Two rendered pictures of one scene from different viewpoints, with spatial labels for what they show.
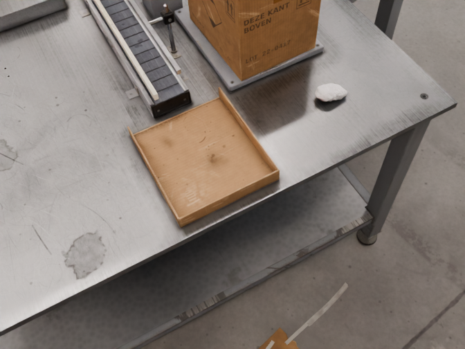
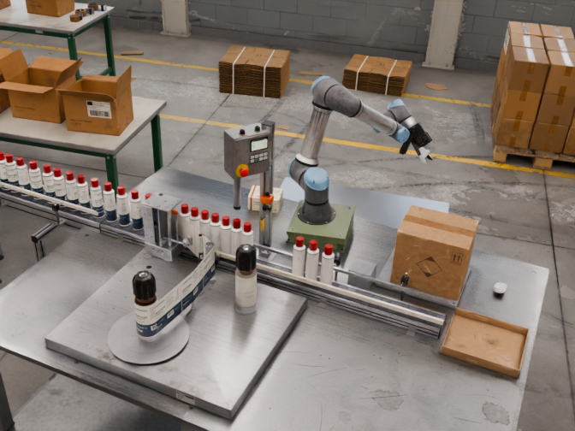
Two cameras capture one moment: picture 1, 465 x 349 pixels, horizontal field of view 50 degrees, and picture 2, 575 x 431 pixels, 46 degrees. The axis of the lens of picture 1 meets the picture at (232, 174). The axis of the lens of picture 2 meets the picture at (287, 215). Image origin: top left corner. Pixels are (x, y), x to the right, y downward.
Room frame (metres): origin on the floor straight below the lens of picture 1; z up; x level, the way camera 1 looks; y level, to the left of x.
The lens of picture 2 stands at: (-0.24, 2.04, 2.69)
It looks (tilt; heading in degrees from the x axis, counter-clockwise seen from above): 33 degrees down; 318
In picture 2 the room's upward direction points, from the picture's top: 3 degrees clockwise
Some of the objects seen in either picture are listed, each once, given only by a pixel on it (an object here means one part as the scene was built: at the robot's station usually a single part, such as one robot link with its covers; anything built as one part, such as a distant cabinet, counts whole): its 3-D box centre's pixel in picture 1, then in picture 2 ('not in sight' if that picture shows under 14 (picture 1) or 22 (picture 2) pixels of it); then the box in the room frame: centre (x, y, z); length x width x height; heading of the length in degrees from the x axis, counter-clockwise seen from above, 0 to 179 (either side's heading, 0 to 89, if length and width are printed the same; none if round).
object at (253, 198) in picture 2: not in sight; (265, 198); (2.05, 0.09, 0.87); 0.16 x 0.12 x 0.07; 40
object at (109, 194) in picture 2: not in sight; (109, 202); (2.33, 0.82, 0.98); 0.05 x 0.05 x 0.20
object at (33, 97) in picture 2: not in sight; (44, 85); (3.88, 0.44, 0.96); 0.53 x 0.45 x 0.37; 126
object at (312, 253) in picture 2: not in sight; (311, 262); (1.40, 0.38, 0.98); 0.05 x 0.05 x 0.20
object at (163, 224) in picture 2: not in sight; (164, 226); (1.96, 0.75, 1.01); 0.14 x 0.13 x 0.26; 25
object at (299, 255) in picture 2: not in sight; (299, 257); (1.45, 0.41, 0.98); 0.05 x 0.05 x 0.20
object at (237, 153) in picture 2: not in sight; (247, 150); (1.75, 0.46, 1.38); 0.17 x 0.10 x 0.19; 80
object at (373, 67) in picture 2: not in sight; (376, 73); (4.26, -3.28, 0.11); 0.65 x 0.54 x 0.22; 32
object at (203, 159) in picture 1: (201, 152); (485, 340); (0.71, 0.07, 0.85); 0.30 x 0.26 x 0.04; 25
